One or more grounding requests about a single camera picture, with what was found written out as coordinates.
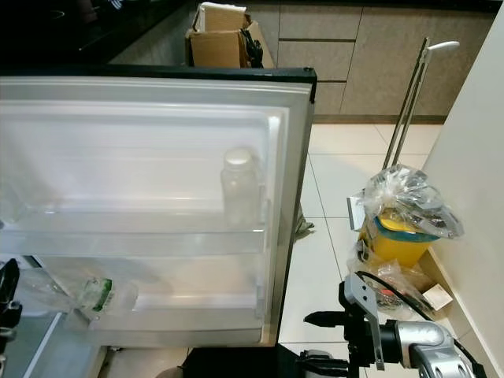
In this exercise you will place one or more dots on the grey green sack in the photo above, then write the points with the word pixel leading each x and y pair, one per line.
pixel 304 227

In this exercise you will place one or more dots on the teal capped water bottle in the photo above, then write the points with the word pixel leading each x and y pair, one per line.
pixel 98 295

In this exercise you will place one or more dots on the black floor mat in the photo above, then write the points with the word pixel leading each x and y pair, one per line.
pixel 244 365

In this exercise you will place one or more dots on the fridge lower door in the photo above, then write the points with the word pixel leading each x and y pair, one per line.
pixel 126 142

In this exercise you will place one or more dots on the yellow waste bin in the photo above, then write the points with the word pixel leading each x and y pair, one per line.
pixel 402 248

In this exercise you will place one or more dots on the steel fridge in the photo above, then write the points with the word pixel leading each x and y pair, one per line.
pixel 55 354

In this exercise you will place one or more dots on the small white paper box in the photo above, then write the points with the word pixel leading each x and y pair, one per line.
pixel 437 298

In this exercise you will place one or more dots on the clear plastic bag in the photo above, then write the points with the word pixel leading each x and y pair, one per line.
pixel 413 197

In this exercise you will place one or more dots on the grey kitchen cabinets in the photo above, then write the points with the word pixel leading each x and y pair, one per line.
pixel 362 79

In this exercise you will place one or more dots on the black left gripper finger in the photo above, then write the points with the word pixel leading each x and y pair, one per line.
pixel 12 287

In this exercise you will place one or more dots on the small white capped bottle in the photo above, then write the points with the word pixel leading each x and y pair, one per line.
pixel 240 193

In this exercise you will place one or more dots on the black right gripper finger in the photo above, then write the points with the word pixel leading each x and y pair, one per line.
pixel 323 319
pixel 319 368

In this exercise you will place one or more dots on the brown cardboard box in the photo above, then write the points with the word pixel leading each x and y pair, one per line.
pixel 220 43

